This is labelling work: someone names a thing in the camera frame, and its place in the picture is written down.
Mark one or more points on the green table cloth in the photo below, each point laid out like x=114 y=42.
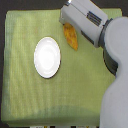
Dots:
x=72 y=96

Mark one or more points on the white round plate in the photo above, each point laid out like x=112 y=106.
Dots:
x=47 y=57

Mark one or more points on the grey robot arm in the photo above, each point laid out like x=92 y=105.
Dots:
x=112 y=35

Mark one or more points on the golden braided bread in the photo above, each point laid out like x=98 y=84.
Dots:
x=70 y=35

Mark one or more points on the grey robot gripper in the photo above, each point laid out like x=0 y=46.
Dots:
x=87 y=18

